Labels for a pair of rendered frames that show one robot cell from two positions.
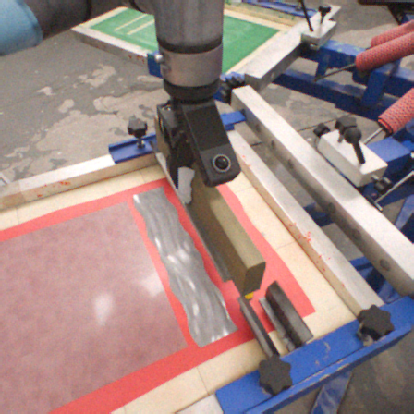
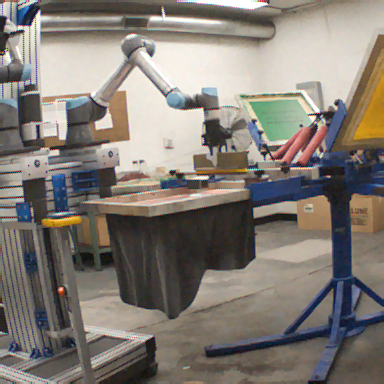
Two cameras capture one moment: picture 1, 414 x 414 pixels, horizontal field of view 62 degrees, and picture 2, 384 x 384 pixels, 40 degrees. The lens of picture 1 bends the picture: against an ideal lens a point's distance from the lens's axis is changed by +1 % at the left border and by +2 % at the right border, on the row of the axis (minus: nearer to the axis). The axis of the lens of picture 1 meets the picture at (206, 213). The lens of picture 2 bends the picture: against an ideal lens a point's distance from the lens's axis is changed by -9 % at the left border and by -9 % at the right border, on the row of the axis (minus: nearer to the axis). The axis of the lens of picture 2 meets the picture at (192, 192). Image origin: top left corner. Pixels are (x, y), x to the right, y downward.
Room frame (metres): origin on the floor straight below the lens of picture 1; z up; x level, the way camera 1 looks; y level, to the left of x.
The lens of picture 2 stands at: (-2.10, 0.65, 1.18)
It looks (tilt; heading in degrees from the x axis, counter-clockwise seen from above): 5 degrees down; 348
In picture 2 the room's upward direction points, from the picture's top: 6 degrees counter-clockwise
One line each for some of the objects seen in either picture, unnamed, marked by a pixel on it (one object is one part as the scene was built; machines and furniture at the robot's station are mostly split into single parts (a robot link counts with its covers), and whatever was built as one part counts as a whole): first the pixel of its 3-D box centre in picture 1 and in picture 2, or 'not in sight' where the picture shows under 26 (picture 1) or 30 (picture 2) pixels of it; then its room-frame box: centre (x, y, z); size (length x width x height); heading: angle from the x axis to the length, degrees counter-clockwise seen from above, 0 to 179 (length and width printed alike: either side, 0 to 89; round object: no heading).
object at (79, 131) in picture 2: not in sight; (78, 132); (0.68, 0.63, 1.31); 0.15 x 0.15 x 0.10
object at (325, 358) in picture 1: (313, 364); (274, 188); (0.15, -0.16, 0.98); 0.30 x 0.05 x 0.07; 115
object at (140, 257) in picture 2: not in sight; (138, 262); (0.18, 0.44, 0.74); 0.45 x 0.03 x 0.43; 25
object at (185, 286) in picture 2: not in sight; (214, 255); (0.09, 0.14, 0.74); 0.46 x 0.04 x 0.42; 115
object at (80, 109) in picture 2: not in sight; (77, 109); (0.68, 0.62, 1.42); 0.13 x 0.12 x 0.14; 144
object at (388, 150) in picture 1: (364, 164); not in sight; (0.54, -0.33, 1.02); 0.17 x 0.06 x 0.05; 115
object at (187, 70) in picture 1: (188, 59); (211, 115); (0.40, 0.02, 1.31); 0.08 x 0.08 x 0.05
